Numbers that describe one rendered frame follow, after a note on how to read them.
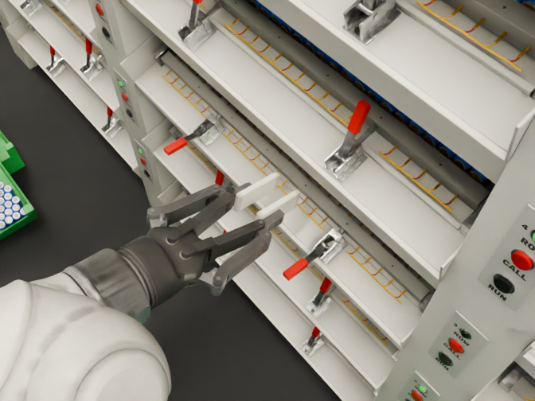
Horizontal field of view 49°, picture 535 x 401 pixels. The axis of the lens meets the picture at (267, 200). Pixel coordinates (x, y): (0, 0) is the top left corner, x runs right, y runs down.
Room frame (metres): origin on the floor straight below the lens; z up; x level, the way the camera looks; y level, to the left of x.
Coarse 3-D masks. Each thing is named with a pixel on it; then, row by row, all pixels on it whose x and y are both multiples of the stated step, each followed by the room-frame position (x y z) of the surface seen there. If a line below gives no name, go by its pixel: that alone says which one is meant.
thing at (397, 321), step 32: (128, 64) 0.71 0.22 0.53; (160, 64) 0.73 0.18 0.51; (160, 96) 0.67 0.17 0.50; (192, 96) 0.66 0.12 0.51; (192, 128) 0.60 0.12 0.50; (256, 128) 0.59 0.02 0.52; (224, 160) 0.54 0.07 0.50; (256, 160) 0.53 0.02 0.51; (288, 192) 0.48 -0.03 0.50; (288, 224) 0.43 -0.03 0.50; (320, 224) 0.42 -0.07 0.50; (352, 288) 0.33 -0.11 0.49; (384, 288) 0.33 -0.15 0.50; (384, 320) 0.29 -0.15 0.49; (416, 320) 0.28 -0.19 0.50
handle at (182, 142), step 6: (198, 132) 0.58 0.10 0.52; (204, 132) 0.58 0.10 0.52; (180, 138) 0.56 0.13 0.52; (186, 138) 0.56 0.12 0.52; (192, 138) 0.56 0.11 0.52; (174, 144) 0.55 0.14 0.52; (180, 144) 0.55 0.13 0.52; (186, 144) 0.56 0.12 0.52; (168, 150) 0.54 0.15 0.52; (174, 150) 0.54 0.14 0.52
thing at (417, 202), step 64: (128, 0) 0.67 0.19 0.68; (192, 0) 0.59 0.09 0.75; (192, 64) 0.58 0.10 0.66; (256, 64) 0.53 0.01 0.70; (320, 64) 0.50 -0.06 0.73; (320, 128) 0.44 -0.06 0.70; (384, 128) 0.41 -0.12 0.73; (384, 192) 0.35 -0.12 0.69; (448, 192) 0.34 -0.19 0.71; (448, 256) 0.27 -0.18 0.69
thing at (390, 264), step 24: (168, 72) 0.70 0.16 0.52; (192, 72) 0.69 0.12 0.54; (216, 96) 0.63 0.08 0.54; (240, 120) 0.59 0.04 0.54; (264, 144) 0.54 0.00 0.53; (288, 168) 0.50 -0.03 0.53; (312, 192) 0.46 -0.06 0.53; (336, 216) 0.42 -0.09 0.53; (360, 240) 0.38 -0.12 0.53; (360, 264) 0.36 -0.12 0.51; (384, 264) 0.35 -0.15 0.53; (408, 288) 0.31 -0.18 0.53
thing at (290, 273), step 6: (324, 246) 0.38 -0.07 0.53; (312, 252) 0.37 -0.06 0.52; (318, 252) 0.37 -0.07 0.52; (306, 258) 0.36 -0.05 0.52; (312, 258) 0.36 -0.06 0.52; (294, 264) 0.35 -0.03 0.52; (300, 264) 0.35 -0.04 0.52; (306, 264) 0.35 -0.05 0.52; (288, 270) 0.34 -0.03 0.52; (294, 270) 0.34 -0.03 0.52; (300, 270) 0.34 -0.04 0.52; (288, 276) 0.33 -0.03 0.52; (294, 276) 0.34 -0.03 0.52
